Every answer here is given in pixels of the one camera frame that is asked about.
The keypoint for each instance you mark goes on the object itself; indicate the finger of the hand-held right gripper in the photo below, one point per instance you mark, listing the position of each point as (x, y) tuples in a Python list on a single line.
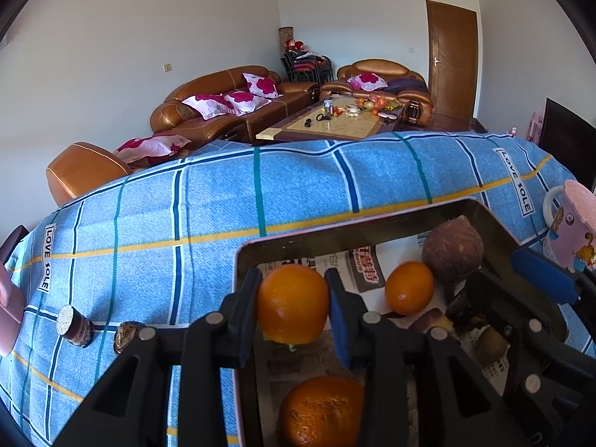
[(493, 298), (545, 274)]

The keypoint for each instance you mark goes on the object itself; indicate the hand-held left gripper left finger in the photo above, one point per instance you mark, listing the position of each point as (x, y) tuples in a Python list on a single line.
[(249, 321)]

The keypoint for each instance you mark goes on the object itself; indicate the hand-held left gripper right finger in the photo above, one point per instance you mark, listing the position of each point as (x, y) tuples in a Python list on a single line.
[(342, 326)]

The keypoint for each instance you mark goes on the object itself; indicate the smooth orange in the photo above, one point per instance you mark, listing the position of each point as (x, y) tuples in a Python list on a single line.
[(409, 287), (293, 302)]

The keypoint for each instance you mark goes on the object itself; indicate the brown kiwi fruit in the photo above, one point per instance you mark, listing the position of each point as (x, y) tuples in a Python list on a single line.
[(490, 347)]

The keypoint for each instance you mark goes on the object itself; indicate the round purple passion fruit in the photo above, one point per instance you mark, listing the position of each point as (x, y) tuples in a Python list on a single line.
[(451, 249)]

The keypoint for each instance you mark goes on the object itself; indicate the metal tin box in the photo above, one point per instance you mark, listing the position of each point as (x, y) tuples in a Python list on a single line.
[(326, 242)]

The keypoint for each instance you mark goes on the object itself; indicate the rough skinned orange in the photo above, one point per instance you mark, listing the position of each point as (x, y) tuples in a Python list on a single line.
[(321, 412)]

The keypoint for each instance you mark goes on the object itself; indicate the heap of small fruits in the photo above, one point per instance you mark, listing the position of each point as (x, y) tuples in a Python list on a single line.
[(375, 103)]

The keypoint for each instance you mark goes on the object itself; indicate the pink cartoon mug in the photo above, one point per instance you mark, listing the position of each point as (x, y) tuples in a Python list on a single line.
[(575, 228)]

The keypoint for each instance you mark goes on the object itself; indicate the newspaper sheet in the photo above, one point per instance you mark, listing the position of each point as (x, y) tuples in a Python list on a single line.
[(363, 267)]

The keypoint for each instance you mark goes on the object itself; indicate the blue plaid tablecloth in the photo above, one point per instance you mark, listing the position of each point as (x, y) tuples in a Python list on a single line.
[(186, 209)]

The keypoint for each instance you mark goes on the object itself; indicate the black television screen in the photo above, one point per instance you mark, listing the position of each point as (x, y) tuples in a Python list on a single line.
[(568, 144)]

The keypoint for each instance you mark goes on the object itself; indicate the pink paper bag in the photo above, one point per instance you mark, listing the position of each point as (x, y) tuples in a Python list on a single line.
[(535, 125)]

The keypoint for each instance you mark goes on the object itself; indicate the wooden coffee table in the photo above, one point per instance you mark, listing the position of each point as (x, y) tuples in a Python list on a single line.
[(344, 125)]

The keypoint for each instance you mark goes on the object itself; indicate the floral pink white pillow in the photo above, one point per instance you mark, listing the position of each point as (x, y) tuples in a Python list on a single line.
[(207, 106), (261, 84), (149, 146), (368, 81), (247, 101)]

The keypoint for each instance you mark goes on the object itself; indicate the long brown leather sofa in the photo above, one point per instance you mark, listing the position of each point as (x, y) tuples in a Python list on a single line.
[(274, 111)]

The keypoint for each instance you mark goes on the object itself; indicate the short brown leather sofa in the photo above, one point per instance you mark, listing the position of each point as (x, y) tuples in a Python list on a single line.
[(400, 98)]

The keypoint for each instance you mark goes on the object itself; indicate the small bottle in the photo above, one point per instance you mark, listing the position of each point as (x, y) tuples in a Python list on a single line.
[(328, 105)]

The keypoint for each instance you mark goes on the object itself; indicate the brown leather armchair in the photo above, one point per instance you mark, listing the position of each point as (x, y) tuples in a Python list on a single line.
[(84, 172)]

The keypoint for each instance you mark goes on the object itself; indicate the dark purple cloth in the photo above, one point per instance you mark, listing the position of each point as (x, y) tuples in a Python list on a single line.
[(407, 85)]

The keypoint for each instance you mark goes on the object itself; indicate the brown wooden door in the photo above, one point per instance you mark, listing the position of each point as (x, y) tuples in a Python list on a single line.
[(451, 56)]

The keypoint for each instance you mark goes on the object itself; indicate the pink electric kettle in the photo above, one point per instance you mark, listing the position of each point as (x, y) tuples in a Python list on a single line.
[(8, 312)]

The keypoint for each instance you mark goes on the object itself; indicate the stacked dark chairs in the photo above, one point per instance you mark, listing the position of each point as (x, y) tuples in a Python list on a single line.
[(305, 70)]

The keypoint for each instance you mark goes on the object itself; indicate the tall patterned vase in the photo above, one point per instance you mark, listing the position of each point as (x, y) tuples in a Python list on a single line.
[(285, 37)]

